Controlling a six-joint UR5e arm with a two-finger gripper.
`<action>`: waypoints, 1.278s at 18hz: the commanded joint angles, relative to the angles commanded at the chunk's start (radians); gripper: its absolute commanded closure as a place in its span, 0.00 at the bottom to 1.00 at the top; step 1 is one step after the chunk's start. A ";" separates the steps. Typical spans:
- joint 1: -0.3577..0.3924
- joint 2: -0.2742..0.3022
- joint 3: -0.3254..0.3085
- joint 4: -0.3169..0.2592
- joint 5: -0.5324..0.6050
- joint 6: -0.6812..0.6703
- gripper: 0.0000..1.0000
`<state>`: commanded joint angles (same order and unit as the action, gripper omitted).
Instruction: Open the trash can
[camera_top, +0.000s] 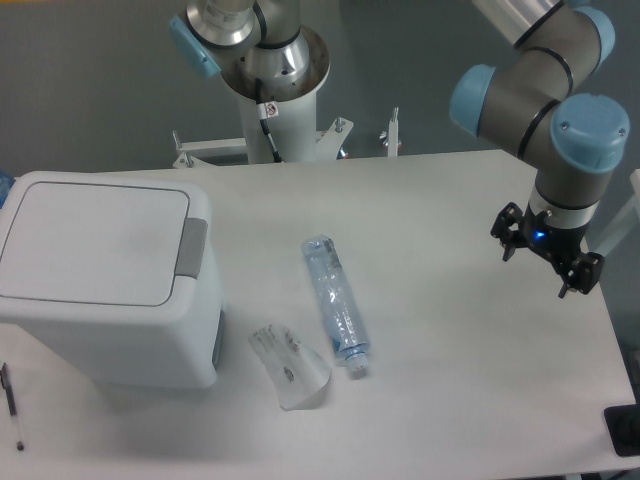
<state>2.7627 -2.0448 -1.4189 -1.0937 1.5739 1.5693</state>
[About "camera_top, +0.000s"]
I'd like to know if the crushed clear plastic bottle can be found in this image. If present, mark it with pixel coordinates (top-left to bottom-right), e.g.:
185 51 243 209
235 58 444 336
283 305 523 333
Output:
301 235 370 379

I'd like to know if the white frame bracket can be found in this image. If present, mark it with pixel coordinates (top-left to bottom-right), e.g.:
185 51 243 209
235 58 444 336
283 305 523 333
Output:
379 106 402 157

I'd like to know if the blue object behind can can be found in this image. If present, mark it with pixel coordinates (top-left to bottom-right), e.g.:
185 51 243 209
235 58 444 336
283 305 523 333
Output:
0 170 15 207

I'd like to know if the white push-lid trash can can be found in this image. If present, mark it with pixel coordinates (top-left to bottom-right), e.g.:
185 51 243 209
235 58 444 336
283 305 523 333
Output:
1 172 224 389

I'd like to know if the clear plastic cup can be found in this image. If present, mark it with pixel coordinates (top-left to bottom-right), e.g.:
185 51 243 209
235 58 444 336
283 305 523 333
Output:
249 324 331 411

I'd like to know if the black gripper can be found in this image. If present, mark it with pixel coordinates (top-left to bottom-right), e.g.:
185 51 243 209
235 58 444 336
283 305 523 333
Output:
490 202 604 298

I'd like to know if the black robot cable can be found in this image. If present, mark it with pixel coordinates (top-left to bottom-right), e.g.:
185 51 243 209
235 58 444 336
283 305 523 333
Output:
252 77 285 164

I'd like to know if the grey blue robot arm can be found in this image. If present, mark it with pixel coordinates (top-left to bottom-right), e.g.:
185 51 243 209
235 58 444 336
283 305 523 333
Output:
169 1 630 294

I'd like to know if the black pen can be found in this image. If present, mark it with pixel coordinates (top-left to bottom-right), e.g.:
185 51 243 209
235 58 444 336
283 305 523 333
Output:
1 363 25 452

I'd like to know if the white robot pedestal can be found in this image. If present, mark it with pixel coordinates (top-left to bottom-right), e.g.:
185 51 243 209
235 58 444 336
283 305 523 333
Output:
170 18 354 168

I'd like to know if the black device at table edge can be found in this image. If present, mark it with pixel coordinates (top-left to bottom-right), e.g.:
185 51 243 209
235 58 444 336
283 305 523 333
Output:
604 404 639 457

